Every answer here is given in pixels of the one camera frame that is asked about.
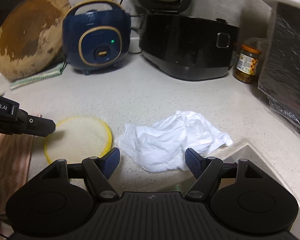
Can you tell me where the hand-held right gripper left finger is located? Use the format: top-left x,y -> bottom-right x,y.
41,147 -> 121,202

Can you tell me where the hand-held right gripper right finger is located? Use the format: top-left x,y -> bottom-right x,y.
185,148 -> 263,202

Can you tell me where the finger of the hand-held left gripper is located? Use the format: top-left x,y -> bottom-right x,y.
15,109 -> 57,137

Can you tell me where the yellow rimmed mesh strainer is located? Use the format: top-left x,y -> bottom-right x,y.
44,116 -> 113,165

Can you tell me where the white tissue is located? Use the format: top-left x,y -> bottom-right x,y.
118,110 -> 234,173

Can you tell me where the green white striped cloth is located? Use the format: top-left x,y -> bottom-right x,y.
9,61 -> 67,90

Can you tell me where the pink striped cloth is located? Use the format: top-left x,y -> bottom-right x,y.
0,114 -> 42,220

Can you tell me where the round wooden cutting board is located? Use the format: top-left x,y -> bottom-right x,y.
0,0 -> 72,82

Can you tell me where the wooden base cabinet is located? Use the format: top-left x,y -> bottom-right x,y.
225,144 -> 300,233

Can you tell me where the plastic-wrapped black microwave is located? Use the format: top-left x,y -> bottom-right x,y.
257,2 -> 300,136

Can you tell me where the glass jar with orange lid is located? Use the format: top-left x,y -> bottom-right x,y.
234,37 -> 262,85

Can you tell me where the blue rice cooker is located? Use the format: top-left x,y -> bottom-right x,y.
62,0 -> 131,76

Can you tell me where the black rice cooker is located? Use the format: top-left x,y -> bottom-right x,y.
131,0 -> 240,82

